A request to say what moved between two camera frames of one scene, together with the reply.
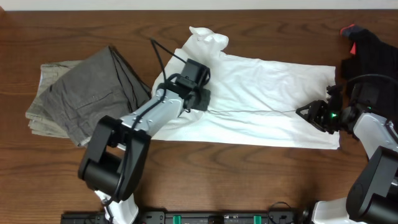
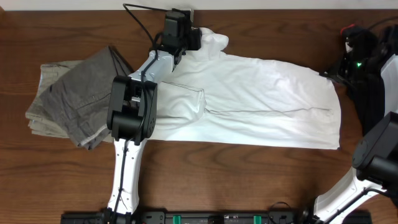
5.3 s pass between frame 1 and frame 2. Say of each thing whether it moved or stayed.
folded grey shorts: stayed
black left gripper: moved
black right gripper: moved
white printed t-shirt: stayed
